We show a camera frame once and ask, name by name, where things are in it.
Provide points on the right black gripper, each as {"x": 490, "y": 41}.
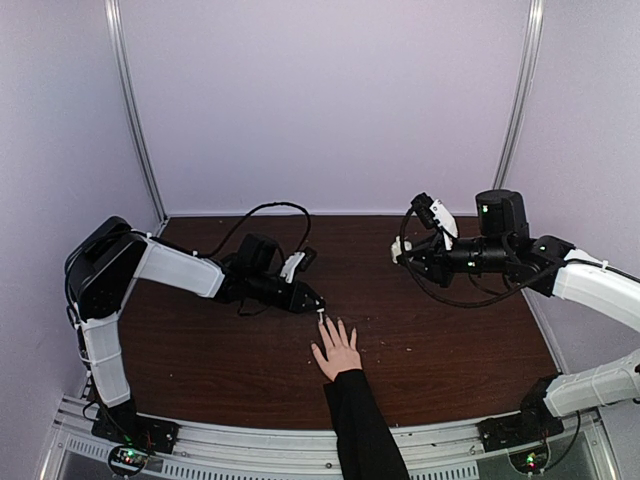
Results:
{"x": 435, "y": 257}

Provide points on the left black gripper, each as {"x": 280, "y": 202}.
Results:
{"x": 295, "y": 300}

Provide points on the white nail polish bottle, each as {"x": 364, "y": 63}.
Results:
{"x": 397, "y": 247}

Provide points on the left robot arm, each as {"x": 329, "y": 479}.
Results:
{"x": 100, "y": 272}

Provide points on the black sleeved forearm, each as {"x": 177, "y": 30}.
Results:
{"x": 365, "y": 446}

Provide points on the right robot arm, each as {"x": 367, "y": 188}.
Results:
{"x": 548, "y": 265}

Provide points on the person's hand on table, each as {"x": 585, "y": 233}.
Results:
{"x": 339, "y": 353}

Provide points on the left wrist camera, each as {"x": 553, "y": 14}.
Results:
{"x": 296, "y": 263}

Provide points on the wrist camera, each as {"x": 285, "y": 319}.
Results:
{"x": 434, "y": 215}
{"x": 296, "y": 263}

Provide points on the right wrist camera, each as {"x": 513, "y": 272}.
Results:
{"x": 434, "y": 215}

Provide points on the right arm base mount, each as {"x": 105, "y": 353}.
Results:
{"x": 524, "y": 435}

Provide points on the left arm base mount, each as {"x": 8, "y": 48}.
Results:
{"x": 137, "y": 438}

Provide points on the right aluminium corner post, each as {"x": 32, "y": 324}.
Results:
{"x": 529, "y": 58}

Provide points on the aluminium corner post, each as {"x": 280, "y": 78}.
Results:
{"x": 529, "y": 58}
{"x": 117, "y": 36}

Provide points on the left aluminium corner post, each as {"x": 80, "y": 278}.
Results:
{"x": 117, "y": 36}

